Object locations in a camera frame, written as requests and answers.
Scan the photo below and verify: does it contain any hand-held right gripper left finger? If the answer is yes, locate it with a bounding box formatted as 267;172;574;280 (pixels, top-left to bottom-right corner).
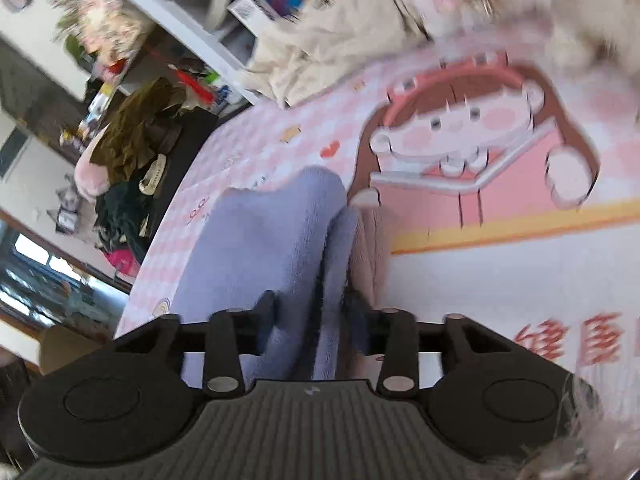
115;290;278;395

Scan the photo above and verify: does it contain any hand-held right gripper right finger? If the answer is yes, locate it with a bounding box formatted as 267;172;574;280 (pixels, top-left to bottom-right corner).
344;291;507;396

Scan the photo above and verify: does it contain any purple and pink sweater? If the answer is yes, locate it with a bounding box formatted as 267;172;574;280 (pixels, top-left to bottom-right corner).
170;165;397;382

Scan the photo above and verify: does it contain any pile of dark clothes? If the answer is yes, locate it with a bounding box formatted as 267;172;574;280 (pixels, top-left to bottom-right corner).
131;104;222;267

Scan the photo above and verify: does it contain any pink checked printed blanket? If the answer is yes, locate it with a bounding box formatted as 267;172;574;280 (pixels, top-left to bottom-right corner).
114;35;640;418

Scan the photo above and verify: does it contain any pink bag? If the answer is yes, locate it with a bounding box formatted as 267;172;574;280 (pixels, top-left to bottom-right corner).
104;249;142;278

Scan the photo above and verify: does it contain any dark green garment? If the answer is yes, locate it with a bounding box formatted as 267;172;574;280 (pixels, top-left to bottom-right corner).
94;179;157;262

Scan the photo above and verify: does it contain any olive brown garment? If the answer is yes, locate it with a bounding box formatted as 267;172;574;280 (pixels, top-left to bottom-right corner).
91;76;187;187

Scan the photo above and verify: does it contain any window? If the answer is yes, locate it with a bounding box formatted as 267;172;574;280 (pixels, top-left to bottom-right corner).
0;210;133;333

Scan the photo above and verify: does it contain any pink plush toy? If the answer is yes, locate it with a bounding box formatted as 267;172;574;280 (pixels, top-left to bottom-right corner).
73;125;115;202

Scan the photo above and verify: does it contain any beige garment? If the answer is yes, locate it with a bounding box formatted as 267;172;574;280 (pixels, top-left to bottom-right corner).
237;0;432;108

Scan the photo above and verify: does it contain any white small box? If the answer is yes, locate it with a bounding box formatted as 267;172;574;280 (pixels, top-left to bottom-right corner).
226;0;277;32

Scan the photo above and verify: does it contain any white bookshelf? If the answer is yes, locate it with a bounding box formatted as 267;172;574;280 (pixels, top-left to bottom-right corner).
82;0;263;107

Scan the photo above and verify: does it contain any white plush bunny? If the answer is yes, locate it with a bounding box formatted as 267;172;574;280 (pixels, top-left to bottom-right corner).
430;0;640;73

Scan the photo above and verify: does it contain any cream strap band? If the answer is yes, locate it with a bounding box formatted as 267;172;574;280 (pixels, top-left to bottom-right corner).
138;152;169;197

